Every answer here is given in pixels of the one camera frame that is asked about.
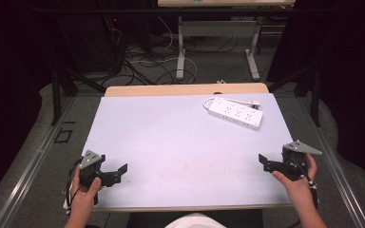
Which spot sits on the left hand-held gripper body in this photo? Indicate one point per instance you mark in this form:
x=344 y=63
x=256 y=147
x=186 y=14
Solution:
x=88 y=171

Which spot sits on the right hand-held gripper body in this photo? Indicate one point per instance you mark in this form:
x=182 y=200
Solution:
x=294 y=164

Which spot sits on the person's right hand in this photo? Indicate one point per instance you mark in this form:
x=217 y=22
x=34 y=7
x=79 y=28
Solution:
x=299 y=191

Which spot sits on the person's left hand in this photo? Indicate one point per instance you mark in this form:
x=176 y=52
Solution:
x=83 y=199

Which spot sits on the square floor socket plate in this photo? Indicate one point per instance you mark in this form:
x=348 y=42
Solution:
x=63 y=136

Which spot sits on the person's dark pants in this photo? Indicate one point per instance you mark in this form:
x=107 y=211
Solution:
x=145 y=220

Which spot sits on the white power strip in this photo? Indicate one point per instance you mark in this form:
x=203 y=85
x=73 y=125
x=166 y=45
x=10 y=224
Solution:
x=236 y=113

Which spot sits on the pale table mat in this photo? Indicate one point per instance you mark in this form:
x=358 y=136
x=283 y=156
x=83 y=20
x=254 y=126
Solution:
x=183 y=148

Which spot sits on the black metal stand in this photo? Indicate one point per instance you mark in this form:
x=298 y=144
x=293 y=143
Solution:
x=57 y=95
x=314 y=95

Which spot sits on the wooden table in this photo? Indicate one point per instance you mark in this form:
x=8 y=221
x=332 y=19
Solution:
x=171 y=90

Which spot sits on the dark equipment cabinet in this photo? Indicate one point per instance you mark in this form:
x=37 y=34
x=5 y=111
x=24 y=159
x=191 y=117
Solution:
x=92 y=41

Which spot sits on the white-framed desk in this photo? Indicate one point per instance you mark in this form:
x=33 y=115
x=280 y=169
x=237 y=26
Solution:
x=218 y=28

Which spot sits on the aluminium floor rail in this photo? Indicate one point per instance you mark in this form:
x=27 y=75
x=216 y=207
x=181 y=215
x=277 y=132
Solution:
x=339 y=177
x=28 y=171

